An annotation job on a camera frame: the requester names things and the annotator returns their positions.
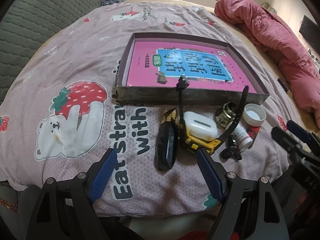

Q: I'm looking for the red lighter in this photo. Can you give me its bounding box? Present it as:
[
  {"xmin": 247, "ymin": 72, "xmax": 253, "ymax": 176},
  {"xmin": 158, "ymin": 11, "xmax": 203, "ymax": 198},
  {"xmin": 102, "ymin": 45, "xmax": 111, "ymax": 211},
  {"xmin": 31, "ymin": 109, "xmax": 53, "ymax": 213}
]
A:
[{"xmin": 247, "ymin": 126, "xmax": 260, "ymax": 148}]

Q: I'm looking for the white plastic bottle cap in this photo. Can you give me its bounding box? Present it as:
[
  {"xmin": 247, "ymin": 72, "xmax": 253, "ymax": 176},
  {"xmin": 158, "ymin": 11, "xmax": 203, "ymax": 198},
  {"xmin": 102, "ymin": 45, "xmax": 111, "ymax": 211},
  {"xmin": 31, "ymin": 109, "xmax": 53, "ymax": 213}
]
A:
[{"xmin": 242, "ymin": 103, "xmax": 266, "ymax": 127}]

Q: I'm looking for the white medicine bottle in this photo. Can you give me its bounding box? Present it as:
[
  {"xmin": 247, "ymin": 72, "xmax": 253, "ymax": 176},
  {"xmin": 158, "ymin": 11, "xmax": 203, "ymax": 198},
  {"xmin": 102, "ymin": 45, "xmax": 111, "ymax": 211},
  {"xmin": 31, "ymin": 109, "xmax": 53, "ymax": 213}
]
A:
[{"xmin": 232, "ymin": 124, "xmax": 253, "ymax": 152}]

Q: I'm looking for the small black clip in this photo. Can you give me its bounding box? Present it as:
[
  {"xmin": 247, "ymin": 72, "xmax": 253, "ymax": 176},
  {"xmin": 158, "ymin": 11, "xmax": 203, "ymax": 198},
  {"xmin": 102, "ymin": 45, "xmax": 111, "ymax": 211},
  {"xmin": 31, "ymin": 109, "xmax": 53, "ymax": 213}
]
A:
[{"xmin": 220, "ymin": 135, "xmax": 242, "ymax": 161}]

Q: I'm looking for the brass metal fitting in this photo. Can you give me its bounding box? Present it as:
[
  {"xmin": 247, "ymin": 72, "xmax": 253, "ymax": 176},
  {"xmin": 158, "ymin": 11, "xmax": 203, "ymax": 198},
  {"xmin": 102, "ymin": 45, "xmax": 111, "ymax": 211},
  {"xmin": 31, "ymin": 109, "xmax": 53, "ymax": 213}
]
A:
[{"xmin": 215, "ymin": 101, "xmax": 238, "ymax": 128}]

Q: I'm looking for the white earbuds case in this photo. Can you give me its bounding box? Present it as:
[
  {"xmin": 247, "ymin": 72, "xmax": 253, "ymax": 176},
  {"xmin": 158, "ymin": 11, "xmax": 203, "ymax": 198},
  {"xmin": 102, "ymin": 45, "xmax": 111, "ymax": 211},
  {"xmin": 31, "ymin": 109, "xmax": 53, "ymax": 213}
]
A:
[{"xmin": 184, "ymin": 111, "xmax": 218, "ymax": 141}]

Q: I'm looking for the crumpled pink duvet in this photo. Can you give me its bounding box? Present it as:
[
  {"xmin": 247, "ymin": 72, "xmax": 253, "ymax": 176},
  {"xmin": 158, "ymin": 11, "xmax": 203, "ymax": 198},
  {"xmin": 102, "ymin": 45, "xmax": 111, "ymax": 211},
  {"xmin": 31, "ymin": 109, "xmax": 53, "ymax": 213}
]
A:
[{"xmin": 214, "ymin": 0, "xmax": 319, "ymax": 124}]

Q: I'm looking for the shallow grey cardboard box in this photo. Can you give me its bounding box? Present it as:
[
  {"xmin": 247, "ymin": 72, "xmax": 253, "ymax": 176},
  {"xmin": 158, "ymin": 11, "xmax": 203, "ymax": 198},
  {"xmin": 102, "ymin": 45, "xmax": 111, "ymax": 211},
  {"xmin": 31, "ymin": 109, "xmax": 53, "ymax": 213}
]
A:
[{"xmin": 115, "ymin": 33, "xmax": 269, "ymax": 105}]

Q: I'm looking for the black television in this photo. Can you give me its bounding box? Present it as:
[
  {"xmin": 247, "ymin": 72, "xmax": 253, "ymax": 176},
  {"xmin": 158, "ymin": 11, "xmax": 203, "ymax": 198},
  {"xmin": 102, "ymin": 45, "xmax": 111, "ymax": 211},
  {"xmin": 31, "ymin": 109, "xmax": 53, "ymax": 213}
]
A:
[{"xmin": 299, "ymin": 15, "xmax": 320, "ymax": 54}]

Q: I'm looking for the pink and blue book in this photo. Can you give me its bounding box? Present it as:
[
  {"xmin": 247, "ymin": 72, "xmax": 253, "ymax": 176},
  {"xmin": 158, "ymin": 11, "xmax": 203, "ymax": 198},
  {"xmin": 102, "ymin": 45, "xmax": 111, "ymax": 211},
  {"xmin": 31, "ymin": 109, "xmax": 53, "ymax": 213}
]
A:
[{"xmin": 122, "ymin": 41, "xmax": 257, "ymax": 93}]

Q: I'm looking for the grey quilted headboard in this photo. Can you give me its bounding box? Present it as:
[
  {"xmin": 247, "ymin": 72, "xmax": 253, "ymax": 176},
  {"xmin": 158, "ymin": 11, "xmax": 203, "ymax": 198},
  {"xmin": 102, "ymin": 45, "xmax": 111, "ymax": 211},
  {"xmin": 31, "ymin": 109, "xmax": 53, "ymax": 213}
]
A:
[{"xmin": 1, "ymin": 0, "xmax": 102, "ymax": 100}]

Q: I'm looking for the blue patterned cloth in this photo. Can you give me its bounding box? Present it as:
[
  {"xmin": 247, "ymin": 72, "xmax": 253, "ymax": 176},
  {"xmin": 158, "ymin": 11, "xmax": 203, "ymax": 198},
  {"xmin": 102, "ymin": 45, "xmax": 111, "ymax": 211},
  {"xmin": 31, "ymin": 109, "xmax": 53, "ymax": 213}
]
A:
[{"xmin": 100, "ymin": 0, "xmax": 126, "ymax": 7}]

